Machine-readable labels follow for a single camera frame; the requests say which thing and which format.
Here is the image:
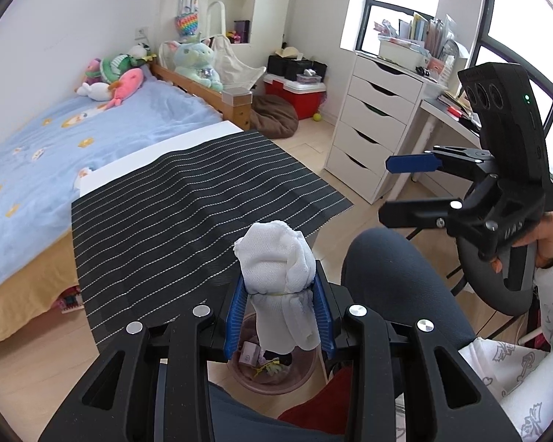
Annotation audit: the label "white shelf unit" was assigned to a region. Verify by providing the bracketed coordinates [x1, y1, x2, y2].
[159, 0, 289, 56]

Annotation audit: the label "pink plastic basin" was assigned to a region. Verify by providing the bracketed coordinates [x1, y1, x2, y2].
[228, 313, 321, 396]

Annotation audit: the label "brown bean bag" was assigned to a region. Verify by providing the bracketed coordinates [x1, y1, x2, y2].
[250, 94, 299, 139]

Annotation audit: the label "black striped woven mat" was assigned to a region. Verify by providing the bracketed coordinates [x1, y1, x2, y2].
[70, 130, 355, 348]

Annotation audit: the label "white fabric folding chair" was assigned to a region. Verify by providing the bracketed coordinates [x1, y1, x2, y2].
[159, 34, 268, 102]

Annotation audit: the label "rainbow bubble bag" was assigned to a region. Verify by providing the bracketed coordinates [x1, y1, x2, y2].
[175, 0, 201, 38]

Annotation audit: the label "white tube hoop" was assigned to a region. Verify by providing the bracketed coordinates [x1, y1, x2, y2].
[206, 1, 226, 40]

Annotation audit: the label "yellow hair clip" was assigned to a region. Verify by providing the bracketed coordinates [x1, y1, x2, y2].
[253, 361, 284, 380]

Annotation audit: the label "person's right hand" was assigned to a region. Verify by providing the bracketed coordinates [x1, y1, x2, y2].
[533, 211, 553, 269]

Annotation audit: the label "white desk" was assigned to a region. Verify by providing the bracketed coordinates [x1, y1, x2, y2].
[415, 97, 484, 185]

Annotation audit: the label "large mint unicorn plush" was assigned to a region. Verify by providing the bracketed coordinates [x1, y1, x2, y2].
[168, 39, 224, 93]

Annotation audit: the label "wooden bed frame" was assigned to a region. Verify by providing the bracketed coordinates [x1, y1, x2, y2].
[150, 62, 252, 132]

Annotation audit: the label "black storage bags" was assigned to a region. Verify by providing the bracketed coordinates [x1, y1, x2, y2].
[267, 54, 328, 83]

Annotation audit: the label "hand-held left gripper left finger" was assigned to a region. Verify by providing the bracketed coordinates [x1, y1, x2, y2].
[37, 278, 252, 442]

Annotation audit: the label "white drawer unit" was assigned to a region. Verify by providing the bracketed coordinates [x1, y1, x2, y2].
[325, 50, 429, 206]

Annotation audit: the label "white duck plush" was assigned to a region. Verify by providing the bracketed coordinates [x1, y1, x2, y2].
[128, 42, 158, 66]

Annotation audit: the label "red seat cushion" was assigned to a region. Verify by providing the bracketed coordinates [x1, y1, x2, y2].
[276, 368, 353, 436]

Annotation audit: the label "person's leg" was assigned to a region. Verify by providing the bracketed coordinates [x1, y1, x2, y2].
[207, 382, 346, 442]
[341, 229, 477, 399]

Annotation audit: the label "person's white printed top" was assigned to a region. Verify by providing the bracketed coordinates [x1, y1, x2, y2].
[458, 337, 553, 442]

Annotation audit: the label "tan mattress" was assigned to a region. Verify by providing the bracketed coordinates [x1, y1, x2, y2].
[0, 235, 84, 353]

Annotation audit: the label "red cooler box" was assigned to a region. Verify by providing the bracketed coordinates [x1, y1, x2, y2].
[264, 73, 327, 120]

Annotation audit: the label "bed with blue blanket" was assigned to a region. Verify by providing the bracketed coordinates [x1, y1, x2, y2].
[0, 67, 224, 300]

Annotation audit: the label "pink whale plush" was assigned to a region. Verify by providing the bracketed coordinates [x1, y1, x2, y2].
[106, 68, 146, 110]

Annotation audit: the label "pink toy box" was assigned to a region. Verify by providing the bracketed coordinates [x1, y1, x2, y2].
[58, 288, 84, 315]

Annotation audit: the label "white seal plush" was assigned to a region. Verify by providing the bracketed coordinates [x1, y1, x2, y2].
[76, 82, 114, 102]

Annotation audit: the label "white storage box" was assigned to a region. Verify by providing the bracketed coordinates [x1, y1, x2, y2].
[378, 37, 431, 70]

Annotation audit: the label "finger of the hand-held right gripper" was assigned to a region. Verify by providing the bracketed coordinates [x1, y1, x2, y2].
[378, 196, 471, 231]
[385, 145, 498, 182]

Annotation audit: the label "white sock bundle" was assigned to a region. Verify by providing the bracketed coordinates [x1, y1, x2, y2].
[234, 221, 323, 355]

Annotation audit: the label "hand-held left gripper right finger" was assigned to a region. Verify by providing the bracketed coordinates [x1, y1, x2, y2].
[311, 260, 524, 442]

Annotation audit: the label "books and papers stack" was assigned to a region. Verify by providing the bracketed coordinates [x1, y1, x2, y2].
[373, 11, 471, 63]

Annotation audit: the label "person's left leg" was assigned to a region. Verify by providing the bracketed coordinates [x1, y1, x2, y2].
[207, 382, 346, 442]

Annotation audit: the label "person's right leg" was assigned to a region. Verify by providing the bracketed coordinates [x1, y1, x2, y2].
[341, 229, 477, 399]

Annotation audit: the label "green striped plush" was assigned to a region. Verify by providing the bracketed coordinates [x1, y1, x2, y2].
[99, 55, 134, 84]

